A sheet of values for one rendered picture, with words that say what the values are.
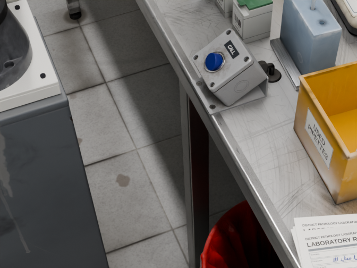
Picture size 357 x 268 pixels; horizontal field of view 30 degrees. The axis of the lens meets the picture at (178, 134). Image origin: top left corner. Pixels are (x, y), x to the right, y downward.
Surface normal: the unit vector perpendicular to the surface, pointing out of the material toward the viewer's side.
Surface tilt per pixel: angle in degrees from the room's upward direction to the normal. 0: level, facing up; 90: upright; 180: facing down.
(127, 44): 0
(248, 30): 90
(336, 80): 90
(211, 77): 30
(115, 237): 0
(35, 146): 90
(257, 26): 90
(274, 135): 0
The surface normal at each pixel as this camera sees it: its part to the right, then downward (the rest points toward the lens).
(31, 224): 0.37, 0.71
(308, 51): -0.96, 0.24
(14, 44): 0.89, 0.04
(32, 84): -0.02, -0.64
